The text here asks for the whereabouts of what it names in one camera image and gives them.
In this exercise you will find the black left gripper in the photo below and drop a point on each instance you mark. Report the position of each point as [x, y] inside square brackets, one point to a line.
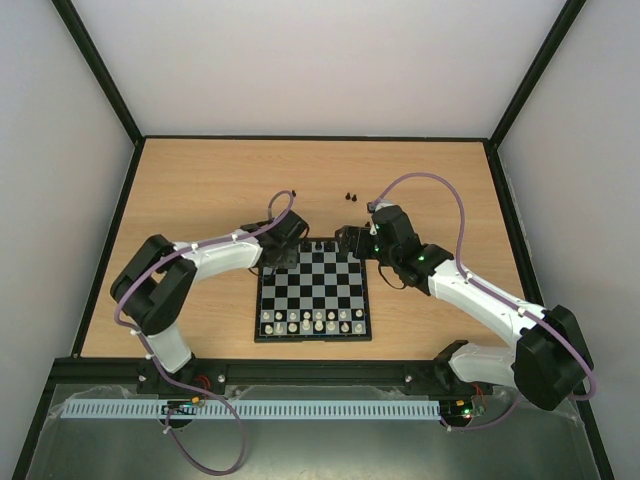
[291, 261]

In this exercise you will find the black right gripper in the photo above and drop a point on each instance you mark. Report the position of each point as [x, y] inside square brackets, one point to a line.
[351, 240]

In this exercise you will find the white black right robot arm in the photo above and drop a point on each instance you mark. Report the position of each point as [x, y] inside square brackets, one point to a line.
[545, 355]

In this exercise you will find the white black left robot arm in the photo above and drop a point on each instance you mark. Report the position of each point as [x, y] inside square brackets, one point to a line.
[153, 286]

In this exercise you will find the black and white chessboard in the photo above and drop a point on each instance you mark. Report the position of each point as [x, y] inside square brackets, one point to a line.
[322, 281]

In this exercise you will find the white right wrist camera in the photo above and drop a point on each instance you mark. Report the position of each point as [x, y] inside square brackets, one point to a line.
[377, 205]

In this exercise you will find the black aluminium rail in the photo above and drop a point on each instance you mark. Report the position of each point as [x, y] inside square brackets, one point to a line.
[422, 377]

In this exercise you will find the white cable duct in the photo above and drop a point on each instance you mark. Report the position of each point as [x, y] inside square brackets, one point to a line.
[253, 409]

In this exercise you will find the black enclosure frame post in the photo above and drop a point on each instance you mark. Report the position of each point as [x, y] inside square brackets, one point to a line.
[89, 51]
[543, 57]

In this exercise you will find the black enclosure frame post left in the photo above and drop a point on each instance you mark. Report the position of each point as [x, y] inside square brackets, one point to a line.
[89, 51]

